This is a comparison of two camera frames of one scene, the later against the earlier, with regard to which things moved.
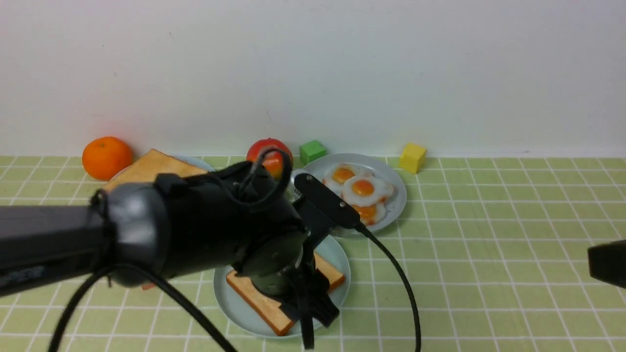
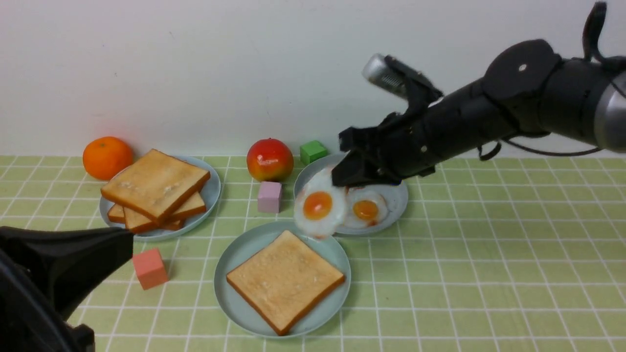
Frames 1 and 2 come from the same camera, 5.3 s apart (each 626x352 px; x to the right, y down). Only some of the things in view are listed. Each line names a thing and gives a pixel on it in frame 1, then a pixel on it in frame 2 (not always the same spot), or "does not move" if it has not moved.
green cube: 311,151 does not move
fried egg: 373,215 does not move
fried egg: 365,191 to 320,206
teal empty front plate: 245,316 does not move
